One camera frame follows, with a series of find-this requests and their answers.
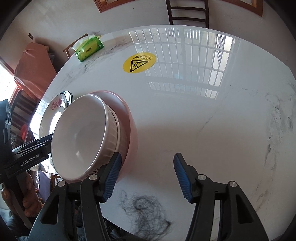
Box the white plate pink flowers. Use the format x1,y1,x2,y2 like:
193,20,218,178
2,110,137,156
38,93,68,172

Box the yellow hot warning sticker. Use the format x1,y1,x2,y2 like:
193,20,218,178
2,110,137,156
122,52,157,74

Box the orange cloth covered furniture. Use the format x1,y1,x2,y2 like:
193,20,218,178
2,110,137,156
14,42,57,100

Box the white bowl pink stripe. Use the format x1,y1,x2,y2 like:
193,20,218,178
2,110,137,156
108,107,128,163

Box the side window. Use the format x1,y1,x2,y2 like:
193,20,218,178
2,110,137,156
0,57,19,103

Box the large pink bowl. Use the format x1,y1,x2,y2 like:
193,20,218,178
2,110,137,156
88,90,139,167

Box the black wall switch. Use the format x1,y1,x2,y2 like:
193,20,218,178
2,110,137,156
28,33,34,40

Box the green tissue pack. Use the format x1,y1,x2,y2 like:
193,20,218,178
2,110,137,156
72,35,104,62

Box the large blue floral plate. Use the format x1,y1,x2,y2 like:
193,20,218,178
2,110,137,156
61,90,74,108

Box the large barred window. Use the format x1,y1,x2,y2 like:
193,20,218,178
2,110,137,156
94,0,263,16

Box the dark wooden chair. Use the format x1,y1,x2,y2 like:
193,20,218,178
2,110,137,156
166,1,209,28

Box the light wooden chair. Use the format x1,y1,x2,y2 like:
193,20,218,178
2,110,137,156
63,33,88,59

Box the person's left hand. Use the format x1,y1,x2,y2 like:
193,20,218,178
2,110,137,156
1,172,42,217

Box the white bowl cartoon print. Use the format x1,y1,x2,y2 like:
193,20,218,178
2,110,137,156
51,94,119,181

